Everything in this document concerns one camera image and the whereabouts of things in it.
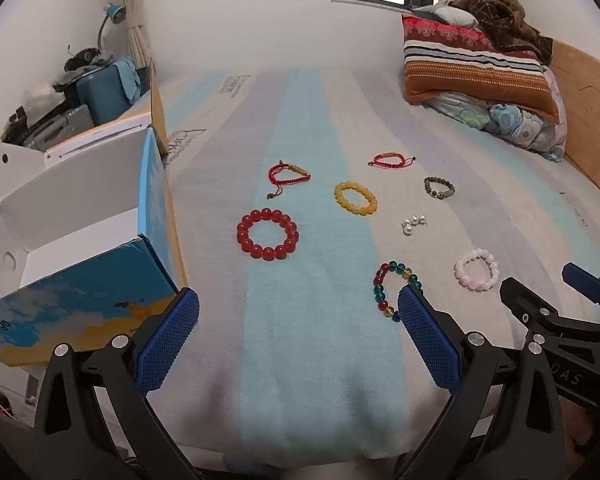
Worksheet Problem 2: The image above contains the cream curtain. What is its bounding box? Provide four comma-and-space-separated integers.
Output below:
116, 0, 153, 71

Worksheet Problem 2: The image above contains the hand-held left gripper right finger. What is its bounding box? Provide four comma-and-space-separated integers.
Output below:
396, 284, 562, 480

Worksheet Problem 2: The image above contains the grey pillow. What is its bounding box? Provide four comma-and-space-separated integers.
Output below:
411, 4, 481, 28

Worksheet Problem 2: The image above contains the brown wooden bead bracelet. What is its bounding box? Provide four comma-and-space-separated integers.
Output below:
424, 176, 456, 200

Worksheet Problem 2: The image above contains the teal cloth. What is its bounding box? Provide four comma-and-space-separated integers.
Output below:
112, 57, 141, 103

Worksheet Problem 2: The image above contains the floral quilt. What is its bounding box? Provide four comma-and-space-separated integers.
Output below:
422, 67, 567, 163

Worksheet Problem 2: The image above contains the blue and white cardboard box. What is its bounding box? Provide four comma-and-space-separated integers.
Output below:
0, 62, 189, 368

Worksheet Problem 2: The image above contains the red string bracelet long tail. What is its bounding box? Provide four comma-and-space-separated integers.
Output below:
266, 160, 312, 200

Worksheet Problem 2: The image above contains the grey suitcase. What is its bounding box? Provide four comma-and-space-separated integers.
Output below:
2, 105, 93, 151

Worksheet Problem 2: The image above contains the wooden bed frame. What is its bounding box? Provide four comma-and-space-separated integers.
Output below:
545, 40, 600, 211

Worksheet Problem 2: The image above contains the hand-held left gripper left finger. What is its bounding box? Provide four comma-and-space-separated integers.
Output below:
30, 286, 201, 480

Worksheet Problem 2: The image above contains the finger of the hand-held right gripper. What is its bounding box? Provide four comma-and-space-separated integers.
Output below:
499, 276, 600, 348
561, 262, 600, 333

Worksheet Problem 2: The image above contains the red bead bracelet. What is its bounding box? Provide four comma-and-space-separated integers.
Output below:
236, 207, 301, 262

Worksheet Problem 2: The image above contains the blue suitcase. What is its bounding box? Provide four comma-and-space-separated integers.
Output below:
75, 57, 146, 126

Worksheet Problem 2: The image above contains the striped pillow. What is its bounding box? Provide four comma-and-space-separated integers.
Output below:
401, 12, 561, 123

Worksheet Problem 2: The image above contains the yellow bead bracelet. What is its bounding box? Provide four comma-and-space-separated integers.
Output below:
334, 181, 379, 217

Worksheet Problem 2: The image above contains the striped bed sheet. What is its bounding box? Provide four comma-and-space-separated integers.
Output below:
157, 67, 600, 463

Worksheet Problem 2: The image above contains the pink bead bracelet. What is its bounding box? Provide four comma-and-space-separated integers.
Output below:
454, 248, 501, 292

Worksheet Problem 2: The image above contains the dark clutter pile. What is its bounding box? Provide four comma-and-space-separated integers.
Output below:
64, 47, 113, 73

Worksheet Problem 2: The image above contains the multicolour bead bracelet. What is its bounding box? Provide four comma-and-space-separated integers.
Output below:
372, 261, 425, 323

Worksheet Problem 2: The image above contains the blue desk lamp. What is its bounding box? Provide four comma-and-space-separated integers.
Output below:
96, 2, 127, 51

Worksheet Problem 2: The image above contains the brown blanket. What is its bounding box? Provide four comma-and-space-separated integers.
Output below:
447, 0, 555, 66

